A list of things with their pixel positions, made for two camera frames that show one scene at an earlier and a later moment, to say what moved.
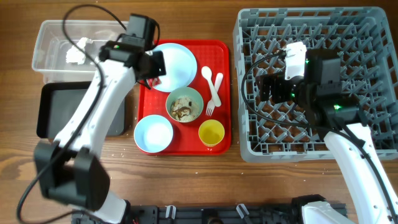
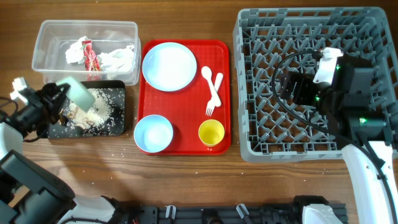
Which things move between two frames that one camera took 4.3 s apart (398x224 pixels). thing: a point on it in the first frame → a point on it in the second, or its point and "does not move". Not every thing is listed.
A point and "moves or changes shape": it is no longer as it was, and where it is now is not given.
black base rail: x=214 y=213 does not move
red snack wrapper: x=153 y=81 → x=92 y=61
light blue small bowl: x=153 y=134 does not move
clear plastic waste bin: x=61 y=63 does not move
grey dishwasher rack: x=277 y=132 does not move
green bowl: x=184 y=104 → x=77 y=94
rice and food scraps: x=184 y=109 moves or changes shape
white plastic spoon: x=206 y=73 does not move
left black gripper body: x=156 y=66 → x=38 y=112
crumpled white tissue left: x=74 y=55 does not move
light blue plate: x=180 y=66 does not move
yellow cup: x=211 y=133 does not move
